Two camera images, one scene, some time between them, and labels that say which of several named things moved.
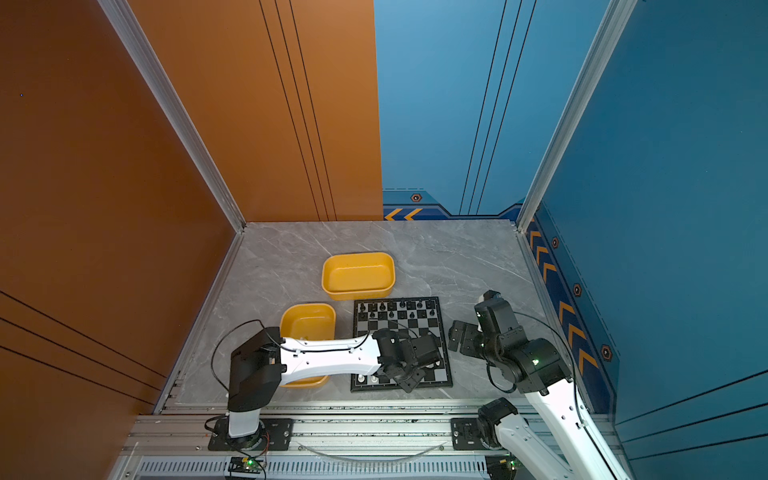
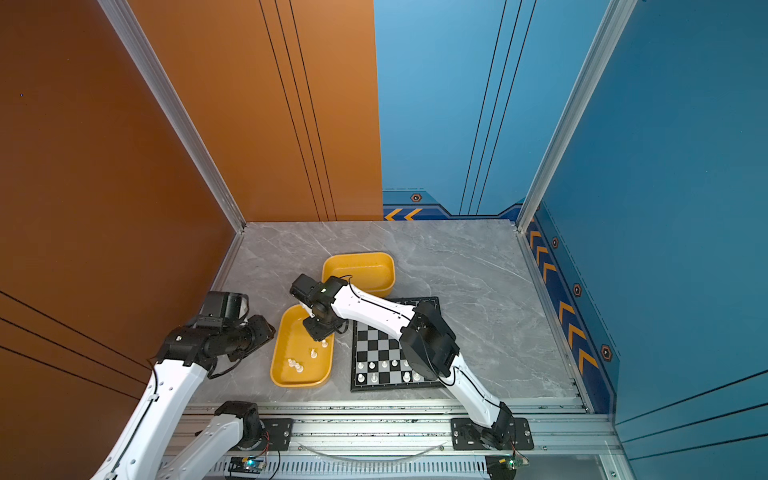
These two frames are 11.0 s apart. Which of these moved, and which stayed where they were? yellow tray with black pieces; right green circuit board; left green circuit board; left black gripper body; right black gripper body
Moved: left black gripper body; right black gripper body
Stayed: yellow tray with black pieces; left green circuit board; right green circuit board
